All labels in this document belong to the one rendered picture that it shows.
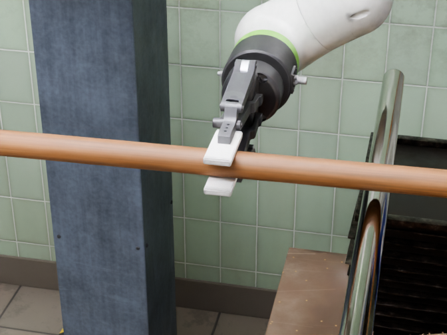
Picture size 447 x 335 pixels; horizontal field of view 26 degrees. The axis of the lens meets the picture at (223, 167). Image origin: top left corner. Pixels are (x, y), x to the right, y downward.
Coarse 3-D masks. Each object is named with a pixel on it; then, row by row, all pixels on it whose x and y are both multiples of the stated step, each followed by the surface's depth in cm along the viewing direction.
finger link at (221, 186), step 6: (210, 180) 106; (216, 180) 106; (222, 180) 106; (228, 180) 106; (234, 180) 106; (210, 186) 105; (216, 186) 105; (222, 186) 105; (228, 186) 105; (234, 186) 106; (204, 192) 105; (210, 192) 105; (216, 192) 105; (222, 192) 105; (228, 192) 104
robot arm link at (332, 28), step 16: (304, 0) 128; (320, 0) 127; (336, 0) 126; (352, 0) 125; (368, 0) 125; (384, 0) 126; (304, 16) 128; (320, 16) 127; (336, 16) 127; (352, 16) 127; (368, 16) 126; (384, 16) 128; (320, 32) 128; (336, 32) 128; (352, 32) 128; (368, 32) 129; (336, 48) 132
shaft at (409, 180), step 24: (0, 144) 109; (24, 144) 109; (48, 144) 108; (72, 144) 108; (96, 144) 108; (120, 144) 107; (144, 144) 107; (144, 168) 107; (168, 168) 106; (192, 168) 106; (216, 168) 105; (240, 168) 105; (264, 168) 104; (288, 168) 104; (312, 168) 103; (336, 168) 103; (360, 168) 103; (384, 168) 103; (408, 168) 102; (432, 168) 103; (408, 192) 102; (432, 192) 102
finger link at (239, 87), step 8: (240, 64) 114; (256, 64) 114; (240, 72) 113; (248, 72) 113; (232, 80) 112; (240, 80) 112; (248, 80) 112; (232, 88) 110; (240, 88) 110; (248, 88) 111; (224, 96) 109; (232, 96) 109; (240, 96) 109; (224, 104) 108; (240, 104) 108; (240, 112) 108
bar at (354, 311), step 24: (384, 96) 127; (384, 120) 120; (384, 144) 115; (384, 192) 106; (360, 216) 103; (384, 216) 102; (360, 240) 98; (360, 264) 94; (360, 288) 90; (360, 312) 87
